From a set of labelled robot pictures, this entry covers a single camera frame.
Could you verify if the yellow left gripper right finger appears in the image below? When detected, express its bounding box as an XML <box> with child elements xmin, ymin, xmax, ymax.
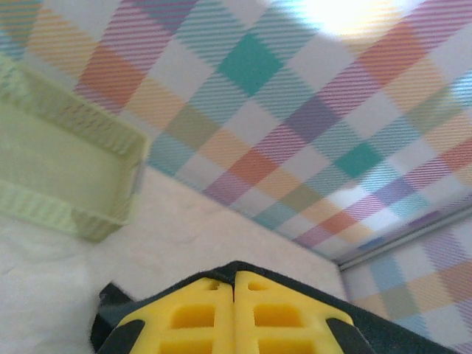
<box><xmin>233</xmin><ymin>271</ymin><xmax>372</xmax><ymax>354</ymax></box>

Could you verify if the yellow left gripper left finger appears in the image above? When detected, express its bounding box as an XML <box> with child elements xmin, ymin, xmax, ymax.
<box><xmin>97</xmin><ymin>276</ymin><xmax>236</xmax><ymax>354</ymax></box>

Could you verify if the black t-shirt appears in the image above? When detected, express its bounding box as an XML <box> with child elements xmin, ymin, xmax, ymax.
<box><xmin>90</xmin><ymin>260</ymin><xmax>462</xmax><ymax>354</ymax></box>

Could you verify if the pale green perforated plastic basket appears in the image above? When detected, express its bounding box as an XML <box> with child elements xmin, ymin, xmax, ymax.
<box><xmin>0</xmin><ymin>51</ymin><xmax>150</xmax><ymax>244</ymax></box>

